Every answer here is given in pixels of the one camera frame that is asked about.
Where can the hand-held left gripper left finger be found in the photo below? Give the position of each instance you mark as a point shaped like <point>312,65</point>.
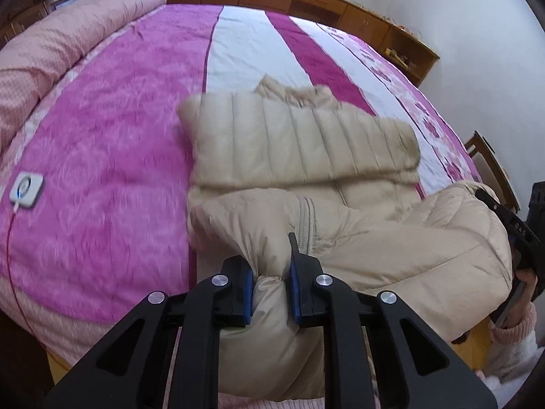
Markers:
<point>200,306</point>

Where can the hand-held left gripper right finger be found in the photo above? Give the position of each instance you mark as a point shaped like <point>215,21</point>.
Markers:
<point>340,311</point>

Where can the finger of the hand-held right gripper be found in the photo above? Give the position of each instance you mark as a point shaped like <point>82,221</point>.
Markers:
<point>494,208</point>

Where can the beige puffer jacket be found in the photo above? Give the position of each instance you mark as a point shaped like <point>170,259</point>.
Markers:
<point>306,145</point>

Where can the person's right forearm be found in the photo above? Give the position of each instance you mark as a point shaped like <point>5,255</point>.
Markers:
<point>511,349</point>

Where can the person's right hand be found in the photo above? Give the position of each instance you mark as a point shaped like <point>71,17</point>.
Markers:
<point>531,287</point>

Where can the wooden chair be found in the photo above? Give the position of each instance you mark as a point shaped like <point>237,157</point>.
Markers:
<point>489,166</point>

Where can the magenta and white striped bedspread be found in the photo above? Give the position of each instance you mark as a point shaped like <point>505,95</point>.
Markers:
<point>119,145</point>

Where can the white square controller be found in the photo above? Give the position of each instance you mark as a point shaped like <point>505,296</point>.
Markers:
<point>26,191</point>

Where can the pink checkered rolled quilt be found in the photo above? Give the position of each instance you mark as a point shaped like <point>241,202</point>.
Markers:
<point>55,51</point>

